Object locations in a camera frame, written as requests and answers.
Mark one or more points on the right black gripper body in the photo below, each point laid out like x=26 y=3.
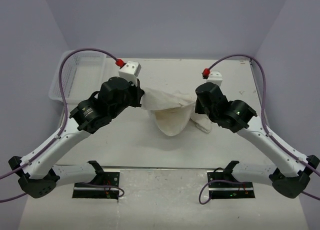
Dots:
x=199 y=109

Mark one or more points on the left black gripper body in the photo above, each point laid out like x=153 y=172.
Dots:
x=128 y=101

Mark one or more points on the cream white t shirt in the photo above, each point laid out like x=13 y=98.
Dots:
x=171 y=112

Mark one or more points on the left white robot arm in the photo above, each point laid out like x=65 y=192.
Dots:
x=38 y=171

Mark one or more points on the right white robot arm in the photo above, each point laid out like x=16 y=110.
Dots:
x=290 y=171

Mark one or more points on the white plastic basket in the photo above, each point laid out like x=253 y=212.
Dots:
x=82 y=75

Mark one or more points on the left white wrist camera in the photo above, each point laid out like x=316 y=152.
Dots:
x=130 y=72

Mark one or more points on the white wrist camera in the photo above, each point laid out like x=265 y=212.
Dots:
x=212 y=76
x=130 y=72

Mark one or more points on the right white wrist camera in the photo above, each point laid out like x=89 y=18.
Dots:
x=212 y=76

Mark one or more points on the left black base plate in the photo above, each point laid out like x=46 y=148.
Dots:
x=104 y=186

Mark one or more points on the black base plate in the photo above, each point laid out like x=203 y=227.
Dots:
x=231 y=190
x=104 y=186

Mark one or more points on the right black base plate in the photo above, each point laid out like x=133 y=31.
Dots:
x=231 y=190

